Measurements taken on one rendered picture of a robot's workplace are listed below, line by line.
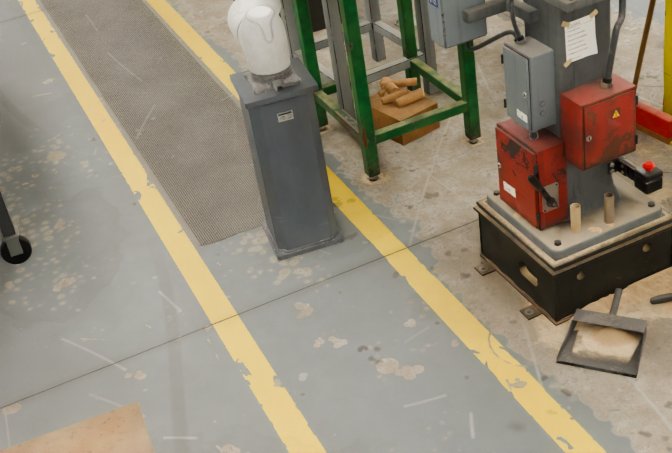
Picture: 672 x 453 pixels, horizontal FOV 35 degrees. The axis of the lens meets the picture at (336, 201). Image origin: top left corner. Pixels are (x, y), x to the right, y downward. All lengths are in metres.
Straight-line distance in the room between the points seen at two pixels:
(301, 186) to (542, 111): 1.05
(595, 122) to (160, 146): 2.44
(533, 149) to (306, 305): 1.05
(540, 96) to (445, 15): 0.40
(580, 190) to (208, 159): 1.96
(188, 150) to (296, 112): 1.27
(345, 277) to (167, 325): 0.69
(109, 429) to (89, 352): 1.73
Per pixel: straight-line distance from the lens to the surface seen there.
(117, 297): 4.24
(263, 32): 3.83
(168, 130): 5.32
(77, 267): 4.49
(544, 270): 3.62
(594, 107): 3.40
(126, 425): 2.30
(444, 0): 3.43
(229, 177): 4.80
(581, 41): 3.43
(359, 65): 4.31
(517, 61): 3.42
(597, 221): 3.70
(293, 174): 4.03
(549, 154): 3.50
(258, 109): 3.87
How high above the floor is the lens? 2.41
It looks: 32 degrees down
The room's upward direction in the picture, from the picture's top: 10 degrees counter-clockwise
